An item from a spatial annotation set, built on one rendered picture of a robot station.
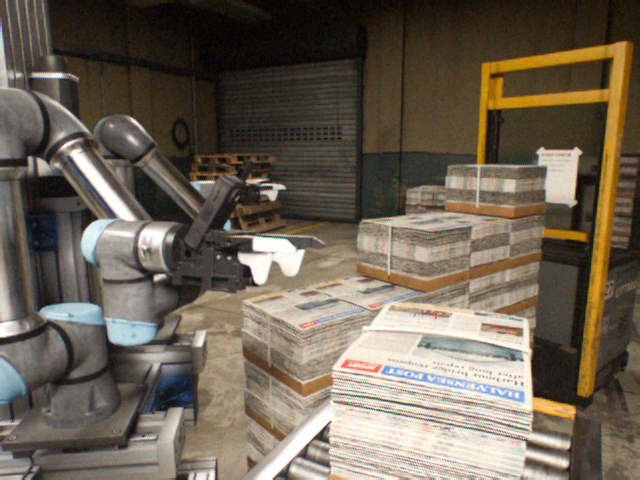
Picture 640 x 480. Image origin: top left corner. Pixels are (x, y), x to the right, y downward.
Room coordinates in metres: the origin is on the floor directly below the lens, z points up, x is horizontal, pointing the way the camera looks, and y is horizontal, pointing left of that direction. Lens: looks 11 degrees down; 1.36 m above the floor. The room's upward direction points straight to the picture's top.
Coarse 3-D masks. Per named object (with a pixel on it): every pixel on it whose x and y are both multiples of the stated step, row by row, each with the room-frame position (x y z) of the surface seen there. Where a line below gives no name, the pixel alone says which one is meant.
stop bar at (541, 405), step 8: (536, 400) 0.97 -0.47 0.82; (544, 400) 0.97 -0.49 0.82; (536, 408) 0.95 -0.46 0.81; (544, 408) 0.95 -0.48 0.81; (552, 408) 0.94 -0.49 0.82; (560, 408) 0.93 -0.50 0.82; (568, 408) 0.93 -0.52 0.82; (576, 408) 0.93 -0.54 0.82; (560, 416) 0.93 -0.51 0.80; (568, 416) 0.92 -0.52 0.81; (576, 416) 0.92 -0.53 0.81
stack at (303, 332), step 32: (320, 288) 1.82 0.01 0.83; (352, 288) 1.82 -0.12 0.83; (384, 288) 1.82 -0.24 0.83; (448, 288) 1.84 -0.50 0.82; (480, 288) 1.98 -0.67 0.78; (256, 320) 1.59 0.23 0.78; (288, 320) 1.46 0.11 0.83; (320, 320) 1.46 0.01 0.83; (352, 320) 1.51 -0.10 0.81; (256, 352) 1.60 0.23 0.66; (288, 352) 1.45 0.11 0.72; (320, 352) 1.42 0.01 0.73; (256, 384) 1.61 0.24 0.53; (288, 416) 1.45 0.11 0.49; (256, 448) 1.62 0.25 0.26
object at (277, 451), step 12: (324, 408) 0.97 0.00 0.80; (312, 420) 0.92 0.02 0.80; (324, 420) 0.92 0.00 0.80; (300, 432) 0.88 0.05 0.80; (312, 432) 0.88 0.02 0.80; (288, 444) 0.84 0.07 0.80; (300, 444) 0.84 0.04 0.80; (276, 456) 0.80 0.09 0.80; (288, 456) 0.80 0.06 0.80; (300, 456) 0.82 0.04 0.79; (252, 468) 0.76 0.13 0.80; (264, 468) 0.76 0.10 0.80; (276, 468) 0.76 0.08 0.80; (288, 468) 0.78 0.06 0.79
